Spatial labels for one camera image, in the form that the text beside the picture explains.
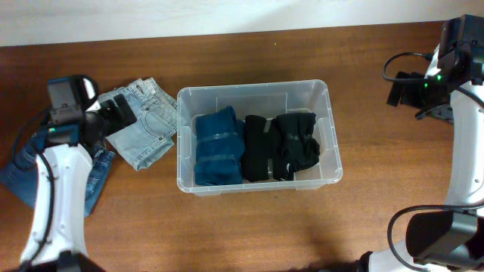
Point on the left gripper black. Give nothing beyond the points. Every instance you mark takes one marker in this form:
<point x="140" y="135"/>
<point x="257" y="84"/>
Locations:
<point x="114" y="114"/>

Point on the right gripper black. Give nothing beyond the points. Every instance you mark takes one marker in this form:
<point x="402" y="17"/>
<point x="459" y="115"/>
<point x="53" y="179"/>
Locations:
<point x="397" y="94"/>

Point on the light blue jeans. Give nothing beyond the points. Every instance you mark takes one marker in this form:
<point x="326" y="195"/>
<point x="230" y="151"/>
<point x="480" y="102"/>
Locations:
<point x="150" y="137"/>

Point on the teal blue garment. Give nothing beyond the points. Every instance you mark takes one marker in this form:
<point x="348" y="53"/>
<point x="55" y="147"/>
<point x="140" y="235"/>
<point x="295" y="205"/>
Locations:
<point x="220" y="147"/>

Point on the black garment taped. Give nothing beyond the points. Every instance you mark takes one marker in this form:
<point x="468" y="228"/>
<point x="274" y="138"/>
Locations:
<point x="298" y="146"/>

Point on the black garment with logo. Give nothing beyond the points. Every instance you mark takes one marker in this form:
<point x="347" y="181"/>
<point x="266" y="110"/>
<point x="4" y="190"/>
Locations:
<point x="262" y="159"/>

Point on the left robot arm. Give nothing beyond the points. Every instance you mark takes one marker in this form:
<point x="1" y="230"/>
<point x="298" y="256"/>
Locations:
<point x="74" y="123"/>

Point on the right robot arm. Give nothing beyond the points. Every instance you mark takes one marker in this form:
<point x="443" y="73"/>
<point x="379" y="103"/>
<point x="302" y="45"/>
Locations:
<point x="447" y="237"/>

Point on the clear plastic storage container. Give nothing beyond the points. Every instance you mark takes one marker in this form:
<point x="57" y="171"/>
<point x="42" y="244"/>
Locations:
<point x="268" y="100"/>

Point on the dark blue folded jeans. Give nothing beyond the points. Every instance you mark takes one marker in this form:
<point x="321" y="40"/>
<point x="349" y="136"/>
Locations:
<point x="22" y="178"/>

